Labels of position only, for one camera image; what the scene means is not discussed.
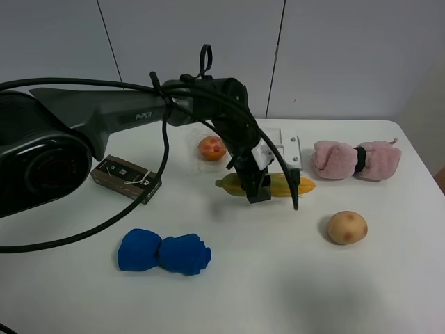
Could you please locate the toy corn cob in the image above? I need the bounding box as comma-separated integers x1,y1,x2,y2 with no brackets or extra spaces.
215,173,316,198

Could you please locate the dark brown small box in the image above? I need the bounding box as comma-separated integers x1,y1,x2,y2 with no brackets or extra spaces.
90,155,162,205

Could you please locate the pink rolled towel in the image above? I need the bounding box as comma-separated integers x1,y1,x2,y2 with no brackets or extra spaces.
311,139,402,182

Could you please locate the blue rolled towel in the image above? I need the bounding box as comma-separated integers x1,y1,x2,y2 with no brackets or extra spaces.
117,229,211,276

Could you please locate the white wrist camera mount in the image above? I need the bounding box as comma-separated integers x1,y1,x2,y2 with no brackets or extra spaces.
252,128,303,173

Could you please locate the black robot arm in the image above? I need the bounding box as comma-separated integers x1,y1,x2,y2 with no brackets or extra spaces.
1,75,271,217

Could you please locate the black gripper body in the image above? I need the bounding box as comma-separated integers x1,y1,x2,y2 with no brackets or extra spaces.
227,145,273,190

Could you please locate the toy muffin in wrapper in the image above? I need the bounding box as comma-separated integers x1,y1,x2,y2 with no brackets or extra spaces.
186,128,231,175

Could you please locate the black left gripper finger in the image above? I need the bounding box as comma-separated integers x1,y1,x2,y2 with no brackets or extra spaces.
245,174,271,204

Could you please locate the toy potato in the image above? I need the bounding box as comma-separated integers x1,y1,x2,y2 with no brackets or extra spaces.
327,211,368,245

